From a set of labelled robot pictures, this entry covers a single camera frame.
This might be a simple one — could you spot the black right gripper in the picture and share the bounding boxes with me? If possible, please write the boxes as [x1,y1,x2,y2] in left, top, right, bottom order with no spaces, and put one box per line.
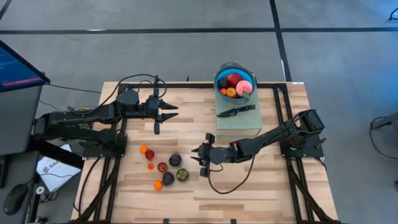
[190,133,219,178]

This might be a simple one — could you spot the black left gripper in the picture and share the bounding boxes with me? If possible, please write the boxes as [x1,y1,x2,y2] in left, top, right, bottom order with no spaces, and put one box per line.
[144,93,180,136]

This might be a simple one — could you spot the dark purple round fruit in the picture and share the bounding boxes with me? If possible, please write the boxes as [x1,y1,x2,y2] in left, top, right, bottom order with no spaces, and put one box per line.
[161,172,175,187]
[168,153,183,167]

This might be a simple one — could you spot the pink peach with leaf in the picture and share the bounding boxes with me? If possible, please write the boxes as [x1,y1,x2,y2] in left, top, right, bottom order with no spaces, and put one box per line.
[235,80,253,100]

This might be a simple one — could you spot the black knife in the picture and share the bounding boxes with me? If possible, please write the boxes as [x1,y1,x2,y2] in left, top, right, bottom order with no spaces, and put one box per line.
[216,104,257,118]

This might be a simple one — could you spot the blue collapsible bowl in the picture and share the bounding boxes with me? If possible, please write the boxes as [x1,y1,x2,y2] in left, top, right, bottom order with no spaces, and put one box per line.
[213,62,258,105]

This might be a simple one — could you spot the black desk beam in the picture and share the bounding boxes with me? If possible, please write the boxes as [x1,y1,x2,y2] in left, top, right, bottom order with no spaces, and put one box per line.
[27,136,85,170]

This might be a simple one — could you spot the white printed booklet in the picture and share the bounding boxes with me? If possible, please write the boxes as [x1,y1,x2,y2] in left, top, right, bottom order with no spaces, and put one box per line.
[36,144,81,193]

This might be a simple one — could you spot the computer monitor with blue screen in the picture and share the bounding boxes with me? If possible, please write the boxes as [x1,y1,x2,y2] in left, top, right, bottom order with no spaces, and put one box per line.
[0,40,51,93]

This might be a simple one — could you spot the black computer mouse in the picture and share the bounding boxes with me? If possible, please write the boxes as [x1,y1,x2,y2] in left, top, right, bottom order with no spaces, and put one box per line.
[2,183,29,217]

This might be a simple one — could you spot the grey stand leg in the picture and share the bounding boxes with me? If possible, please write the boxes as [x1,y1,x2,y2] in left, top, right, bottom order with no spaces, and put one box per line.
[369,111,398,131]

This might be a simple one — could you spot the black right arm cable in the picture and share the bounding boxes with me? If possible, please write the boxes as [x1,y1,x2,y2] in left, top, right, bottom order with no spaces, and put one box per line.
[206,155,256,195]

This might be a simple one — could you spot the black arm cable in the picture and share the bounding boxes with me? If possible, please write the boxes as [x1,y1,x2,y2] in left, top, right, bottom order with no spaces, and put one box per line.
[206,155,256,195]
[67,73,169,113]

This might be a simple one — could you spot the black aluminium table frame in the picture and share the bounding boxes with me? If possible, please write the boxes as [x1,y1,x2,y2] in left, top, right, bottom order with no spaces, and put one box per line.
[71,82,343,224]

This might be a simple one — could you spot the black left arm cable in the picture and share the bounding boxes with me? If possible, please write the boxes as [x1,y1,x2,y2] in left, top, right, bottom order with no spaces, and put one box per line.
[67,73,169,113]

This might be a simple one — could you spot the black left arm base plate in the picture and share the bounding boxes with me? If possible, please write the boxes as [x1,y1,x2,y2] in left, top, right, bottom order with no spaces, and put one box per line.
[79,133,128,159]

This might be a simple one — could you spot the thin black monitor cable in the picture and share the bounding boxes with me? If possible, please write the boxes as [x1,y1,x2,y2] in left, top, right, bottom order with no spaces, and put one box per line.
[46,83,102,95]

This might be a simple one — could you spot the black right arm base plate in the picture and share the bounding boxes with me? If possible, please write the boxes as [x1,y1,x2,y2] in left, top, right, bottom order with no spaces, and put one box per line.
[279,136,325,159]

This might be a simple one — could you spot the thin black floor cable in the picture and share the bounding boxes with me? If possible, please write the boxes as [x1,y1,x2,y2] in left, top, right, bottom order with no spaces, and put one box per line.
[369,116,398,161]

